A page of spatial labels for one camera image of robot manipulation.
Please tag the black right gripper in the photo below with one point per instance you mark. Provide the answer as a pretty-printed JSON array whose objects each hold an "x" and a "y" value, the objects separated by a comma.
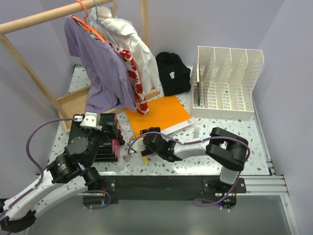
[{"x": 152, "y": 129}]

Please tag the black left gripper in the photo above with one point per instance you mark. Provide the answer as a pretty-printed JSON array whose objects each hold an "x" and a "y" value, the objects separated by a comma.
[{"x": 112, "y": 128}]

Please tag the pink drawer tray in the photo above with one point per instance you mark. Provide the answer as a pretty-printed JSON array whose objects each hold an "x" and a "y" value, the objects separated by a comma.
[{"x": 116, "y": 144}]

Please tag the orange folder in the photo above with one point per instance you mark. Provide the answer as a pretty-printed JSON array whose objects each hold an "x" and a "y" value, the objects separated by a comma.
[{"x": 166, "y": 112}]

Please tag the blue highlighter marker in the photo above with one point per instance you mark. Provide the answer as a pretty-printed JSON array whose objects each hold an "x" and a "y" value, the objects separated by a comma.
[{"x": 196, "y": 132}]

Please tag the Three Days To See book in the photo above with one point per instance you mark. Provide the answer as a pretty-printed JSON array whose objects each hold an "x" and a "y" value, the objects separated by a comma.
[{"x": 198, "y": 86}]

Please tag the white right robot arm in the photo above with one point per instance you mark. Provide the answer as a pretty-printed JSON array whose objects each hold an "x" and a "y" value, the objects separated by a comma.
[{"x": 228, "y": 149}]

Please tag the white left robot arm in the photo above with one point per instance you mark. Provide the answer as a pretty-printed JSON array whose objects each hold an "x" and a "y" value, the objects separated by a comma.
[{"x": 71, "y": 173}]

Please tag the black drawer organizer box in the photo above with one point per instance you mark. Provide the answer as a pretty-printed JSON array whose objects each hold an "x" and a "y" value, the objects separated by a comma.
[{"x": 105, "y": 152}]

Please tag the yellow highlighter marker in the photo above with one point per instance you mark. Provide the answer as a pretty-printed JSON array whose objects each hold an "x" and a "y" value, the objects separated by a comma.
[{"x": 145, "y": 160}]

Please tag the beige eraser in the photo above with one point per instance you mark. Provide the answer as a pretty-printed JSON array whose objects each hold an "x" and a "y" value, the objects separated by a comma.
[{"x": 127, "y": 158}]

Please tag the red white patterned garment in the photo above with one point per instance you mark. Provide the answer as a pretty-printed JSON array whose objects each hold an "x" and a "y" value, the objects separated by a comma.
[{"x": 140, "y": 101}]

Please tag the purple t-shirt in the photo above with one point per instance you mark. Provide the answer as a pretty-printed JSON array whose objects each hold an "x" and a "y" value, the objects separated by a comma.
[{"x": 110, "y": 85}]

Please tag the wooden clothes rack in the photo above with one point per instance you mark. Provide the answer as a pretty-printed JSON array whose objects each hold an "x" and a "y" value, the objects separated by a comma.
[{"x": 44, "y": 47}]

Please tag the black folded garment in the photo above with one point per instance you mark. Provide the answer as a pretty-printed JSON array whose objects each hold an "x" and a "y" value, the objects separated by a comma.
[{"x": 173, "y": 73}]

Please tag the cream file organizer rack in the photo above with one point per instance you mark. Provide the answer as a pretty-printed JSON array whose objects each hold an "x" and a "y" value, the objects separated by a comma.
[{"x": 228, "y": 77}]

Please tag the white shirt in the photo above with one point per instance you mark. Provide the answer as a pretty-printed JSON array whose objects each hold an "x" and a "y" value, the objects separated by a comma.
[{"x": 127, "y": 37}]

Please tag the orange clothes hanger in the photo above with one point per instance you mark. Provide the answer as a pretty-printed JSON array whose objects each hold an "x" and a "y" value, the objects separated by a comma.
[{"x": 85, "y": 25}]

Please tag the wooden clothes hanger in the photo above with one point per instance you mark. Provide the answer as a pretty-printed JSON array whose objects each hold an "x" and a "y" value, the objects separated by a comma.
[{"x": 114, "y": 8}]

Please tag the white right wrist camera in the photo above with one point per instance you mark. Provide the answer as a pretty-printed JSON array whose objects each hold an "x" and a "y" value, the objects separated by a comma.
[{"x": 136, "y": 146}]

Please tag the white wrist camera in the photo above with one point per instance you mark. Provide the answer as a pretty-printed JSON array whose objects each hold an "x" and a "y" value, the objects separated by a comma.
[
  {"x": 136, "y": 146},
  {"x": 91, "y": 121}
]

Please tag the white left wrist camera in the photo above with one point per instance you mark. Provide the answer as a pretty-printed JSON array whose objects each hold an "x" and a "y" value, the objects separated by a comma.
[{"x": 91, "y": 121}]

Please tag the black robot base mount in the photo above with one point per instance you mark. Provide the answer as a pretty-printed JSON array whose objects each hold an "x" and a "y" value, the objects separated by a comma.
[{"x": 112, "y": 189}]

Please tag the aluminium rail frame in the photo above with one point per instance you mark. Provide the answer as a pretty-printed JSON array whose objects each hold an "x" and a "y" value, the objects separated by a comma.
[{"x": 266, "y": 185}]

